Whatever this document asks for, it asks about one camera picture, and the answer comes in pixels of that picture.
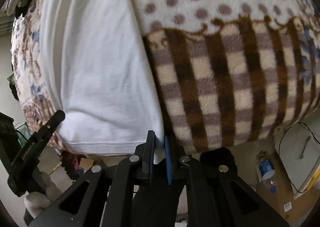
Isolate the white bedside cabinet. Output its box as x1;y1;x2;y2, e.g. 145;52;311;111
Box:
274;121;319;198

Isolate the floral fleece bed blanket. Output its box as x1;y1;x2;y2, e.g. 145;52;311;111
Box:
10;0;319;152

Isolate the cardboard box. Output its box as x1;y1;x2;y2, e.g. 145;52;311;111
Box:
257;153;319;226

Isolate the white t-shirt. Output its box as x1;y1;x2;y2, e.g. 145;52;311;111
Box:
39;0;165;163

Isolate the teal plastic crate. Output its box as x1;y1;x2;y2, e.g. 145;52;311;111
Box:
15;121;31;147

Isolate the black cable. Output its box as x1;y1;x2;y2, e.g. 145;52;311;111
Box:
278;121;320;194

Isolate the plastic water bottle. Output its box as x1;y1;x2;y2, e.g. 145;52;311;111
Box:
259;158;277;193

